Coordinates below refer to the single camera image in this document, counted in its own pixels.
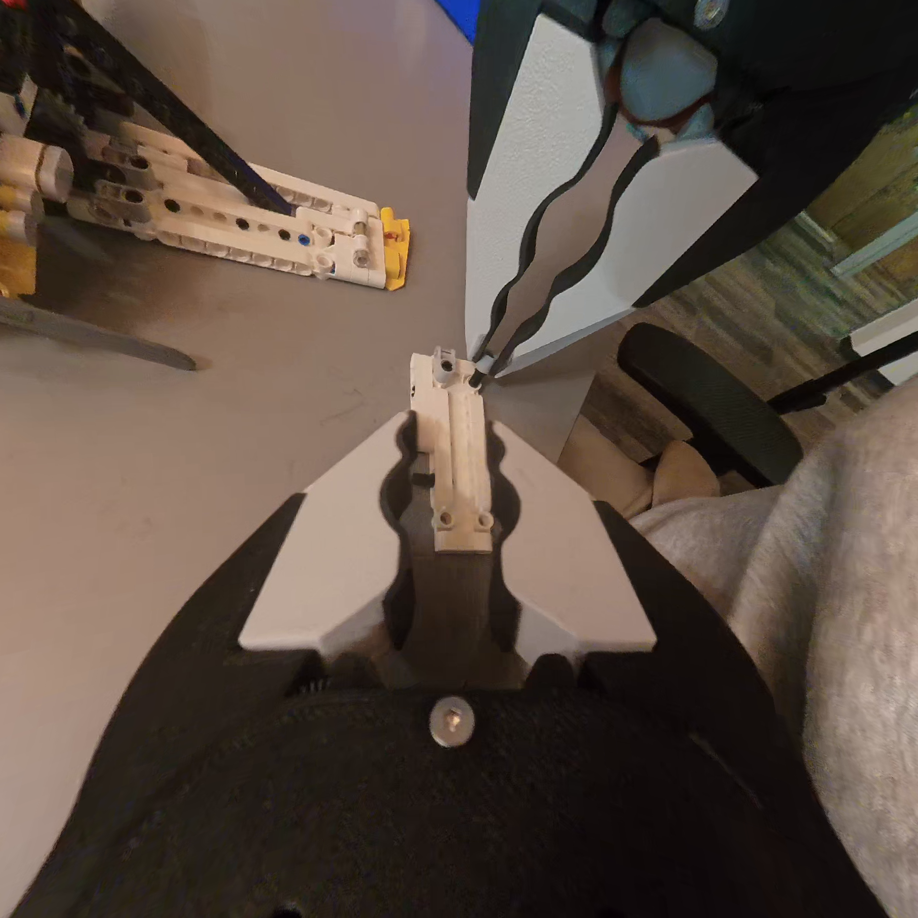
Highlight grey lego rotor blade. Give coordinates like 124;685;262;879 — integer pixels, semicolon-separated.
0;296;199;372

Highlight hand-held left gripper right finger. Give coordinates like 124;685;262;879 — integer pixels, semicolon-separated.
488;422;658;659

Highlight black stand pole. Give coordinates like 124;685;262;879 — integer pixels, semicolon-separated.
771;333;918;415

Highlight person's grey sweater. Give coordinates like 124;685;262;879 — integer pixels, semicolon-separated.
631;393;918;918

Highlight person's beige pants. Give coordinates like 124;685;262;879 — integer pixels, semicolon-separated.
559;415;721;519

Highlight white lego beam assembly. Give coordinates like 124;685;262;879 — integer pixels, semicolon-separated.
409;346;497;555

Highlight white and yellow lego model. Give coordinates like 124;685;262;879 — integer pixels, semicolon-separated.
0;0;411;298

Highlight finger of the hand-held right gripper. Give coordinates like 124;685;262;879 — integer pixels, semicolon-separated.
490;135;760;379
465;13;621;363

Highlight black office chair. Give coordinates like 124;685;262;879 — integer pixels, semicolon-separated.
617;323;804;489

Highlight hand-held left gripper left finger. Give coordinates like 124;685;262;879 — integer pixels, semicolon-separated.
239;410;431;657

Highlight white shelf board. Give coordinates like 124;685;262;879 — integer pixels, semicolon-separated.
831;211;918;281
839;297;918;388

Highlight blue object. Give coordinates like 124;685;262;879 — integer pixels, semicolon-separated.
436;0;480;45

